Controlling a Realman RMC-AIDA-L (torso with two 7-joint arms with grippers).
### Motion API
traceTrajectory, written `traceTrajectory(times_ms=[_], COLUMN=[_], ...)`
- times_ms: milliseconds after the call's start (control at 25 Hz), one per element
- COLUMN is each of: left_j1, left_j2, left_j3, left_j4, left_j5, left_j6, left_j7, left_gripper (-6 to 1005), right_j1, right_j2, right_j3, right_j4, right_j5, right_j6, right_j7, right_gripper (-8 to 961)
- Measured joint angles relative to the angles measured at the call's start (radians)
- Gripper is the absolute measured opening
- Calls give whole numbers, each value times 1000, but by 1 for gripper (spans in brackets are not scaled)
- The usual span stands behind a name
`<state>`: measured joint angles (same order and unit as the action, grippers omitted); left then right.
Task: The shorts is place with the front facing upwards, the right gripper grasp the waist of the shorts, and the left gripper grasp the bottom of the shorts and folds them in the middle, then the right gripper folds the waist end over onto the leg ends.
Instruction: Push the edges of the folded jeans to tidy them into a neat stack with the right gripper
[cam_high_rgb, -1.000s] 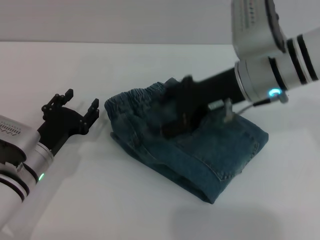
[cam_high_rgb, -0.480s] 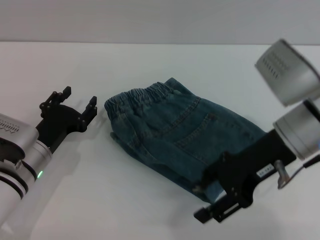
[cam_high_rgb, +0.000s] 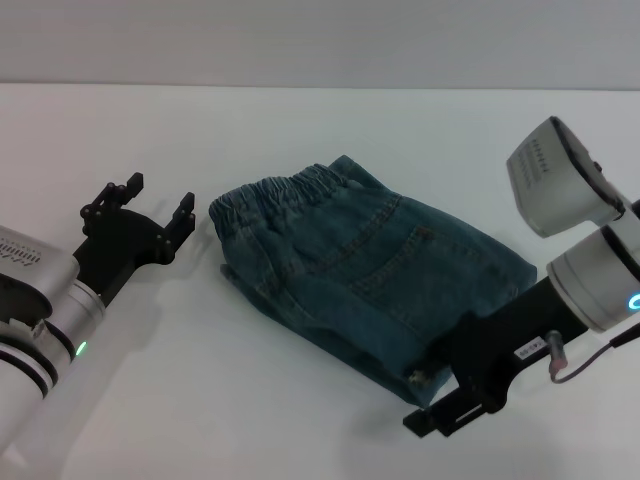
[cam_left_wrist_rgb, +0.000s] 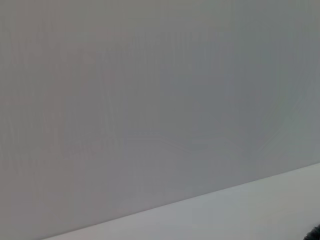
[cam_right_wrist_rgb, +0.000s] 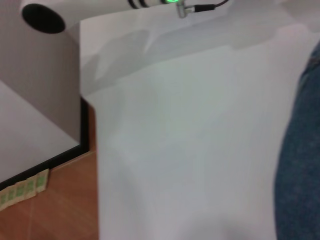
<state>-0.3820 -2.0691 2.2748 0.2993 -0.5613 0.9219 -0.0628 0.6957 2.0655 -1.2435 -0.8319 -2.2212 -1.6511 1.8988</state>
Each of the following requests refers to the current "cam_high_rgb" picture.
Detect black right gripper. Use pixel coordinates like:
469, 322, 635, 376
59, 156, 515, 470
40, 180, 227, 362
402, 276, 591, 440

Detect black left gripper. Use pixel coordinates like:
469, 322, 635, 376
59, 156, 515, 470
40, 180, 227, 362
72, 171, 197, 307

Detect blue denim shorts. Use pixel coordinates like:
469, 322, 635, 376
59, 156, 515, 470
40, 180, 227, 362
208, 154, 539, 405

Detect white label sticker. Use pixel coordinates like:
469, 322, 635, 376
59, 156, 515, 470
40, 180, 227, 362
514, 336, 547, 367

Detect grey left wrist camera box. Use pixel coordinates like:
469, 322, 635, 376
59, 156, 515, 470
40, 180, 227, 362
0, 224, 81, 321

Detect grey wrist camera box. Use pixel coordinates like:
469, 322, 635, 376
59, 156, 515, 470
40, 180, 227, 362
0, 224, 81, 321
505, 116, 627, 237

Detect black cable with silver plug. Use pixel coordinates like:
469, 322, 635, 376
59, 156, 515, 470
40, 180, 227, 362
546, 322, 640, 384

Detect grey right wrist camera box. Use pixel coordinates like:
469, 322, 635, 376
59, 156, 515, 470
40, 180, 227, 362
505, 116, 627, 237

